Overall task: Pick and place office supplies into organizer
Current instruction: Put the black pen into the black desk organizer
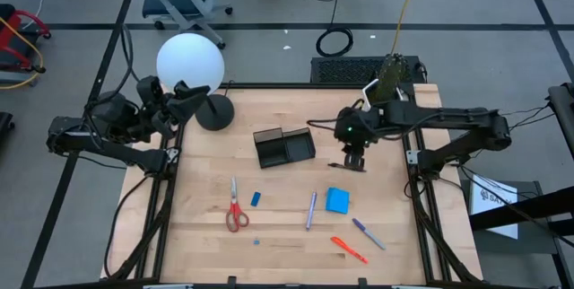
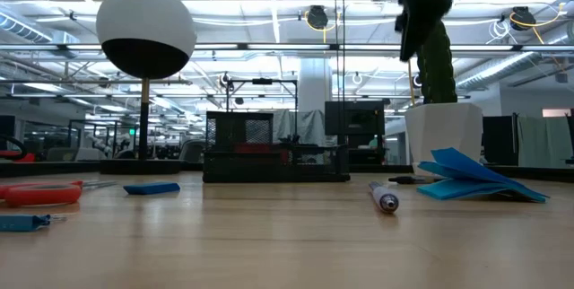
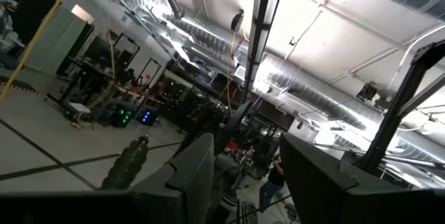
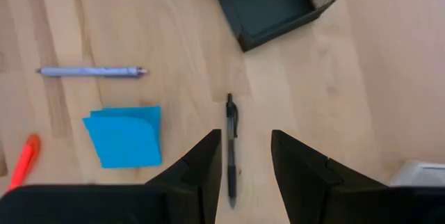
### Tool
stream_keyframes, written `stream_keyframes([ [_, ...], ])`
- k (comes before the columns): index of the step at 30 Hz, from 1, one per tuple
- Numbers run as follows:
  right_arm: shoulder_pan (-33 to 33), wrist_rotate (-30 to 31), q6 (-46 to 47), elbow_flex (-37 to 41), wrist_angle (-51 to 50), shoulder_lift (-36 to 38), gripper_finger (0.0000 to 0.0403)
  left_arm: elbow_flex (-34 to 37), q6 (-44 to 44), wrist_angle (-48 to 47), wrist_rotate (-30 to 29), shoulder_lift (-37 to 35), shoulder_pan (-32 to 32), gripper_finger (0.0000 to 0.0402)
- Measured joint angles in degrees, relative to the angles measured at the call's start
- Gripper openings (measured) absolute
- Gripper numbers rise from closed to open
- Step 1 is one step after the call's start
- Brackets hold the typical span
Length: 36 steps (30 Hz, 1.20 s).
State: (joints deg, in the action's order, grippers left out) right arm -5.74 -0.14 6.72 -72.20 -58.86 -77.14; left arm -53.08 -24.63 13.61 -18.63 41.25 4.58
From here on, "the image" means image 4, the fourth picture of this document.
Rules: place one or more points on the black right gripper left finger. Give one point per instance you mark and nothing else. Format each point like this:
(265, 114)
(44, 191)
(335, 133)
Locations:
(194, 182)

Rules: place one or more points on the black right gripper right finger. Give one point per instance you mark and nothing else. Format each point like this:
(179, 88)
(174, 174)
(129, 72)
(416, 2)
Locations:
(306, 182)

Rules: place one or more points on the black ballpoint pen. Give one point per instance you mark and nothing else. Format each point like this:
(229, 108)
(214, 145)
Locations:
(231, 168)

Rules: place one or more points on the blue sticky note pad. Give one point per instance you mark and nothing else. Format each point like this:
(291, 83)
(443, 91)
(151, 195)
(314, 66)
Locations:
(125, 140)

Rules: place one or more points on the lavender ballpoint pen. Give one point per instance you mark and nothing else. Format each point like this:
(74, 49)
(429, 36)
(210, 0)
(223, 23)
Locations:
(90, 71)

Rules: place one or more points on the orange highlighter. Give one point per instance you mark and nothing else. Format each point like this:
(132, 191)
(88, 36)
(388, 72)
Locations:
(24, 161)

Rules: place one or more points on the black mesh desk organizer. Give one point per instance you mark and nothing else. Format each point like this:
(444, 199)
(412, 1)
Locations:
(267, 8)

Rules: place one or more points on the white hexagonal plant pot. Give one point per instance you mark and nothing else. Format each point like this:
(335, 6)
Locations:
(420, 173)

